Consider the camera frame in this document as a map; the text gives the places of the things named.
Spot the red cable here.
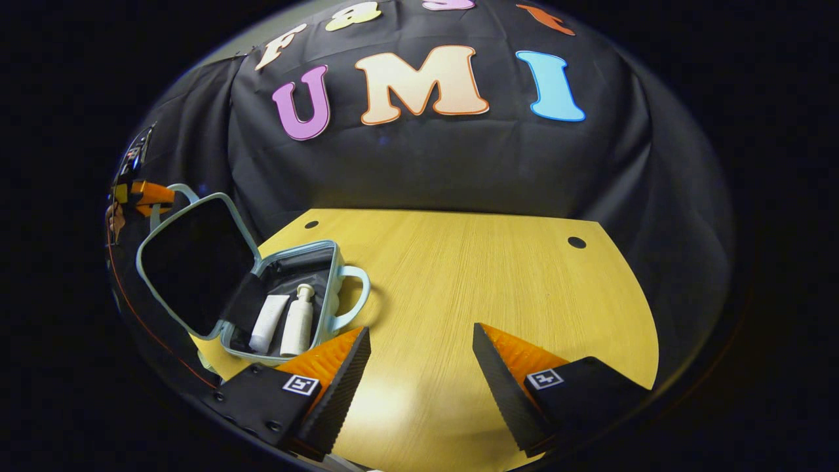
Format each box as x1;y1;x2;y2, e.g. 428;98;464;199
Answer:
106;246;220;391

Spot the light blue suitcase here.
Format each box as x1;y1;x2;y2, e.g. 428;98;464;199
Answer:
136;184;372;366

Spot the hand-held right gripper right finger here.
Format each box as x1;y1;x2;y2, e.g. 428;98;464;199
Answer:
472;321;653;458

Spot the white squeeze tube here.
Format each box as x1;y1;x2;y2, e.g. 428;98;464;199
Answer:
249;294;290;355

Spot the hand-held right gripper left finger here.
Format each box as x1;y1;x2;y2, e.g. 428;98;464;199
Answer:
203;326;372;460

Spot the black backdrop cloth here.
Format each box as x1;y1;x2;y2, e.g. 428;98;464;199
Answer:
108;0;735;394

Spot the white pump bottle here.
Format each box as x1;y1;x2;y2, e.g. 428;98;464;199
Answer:
280;283;316;358

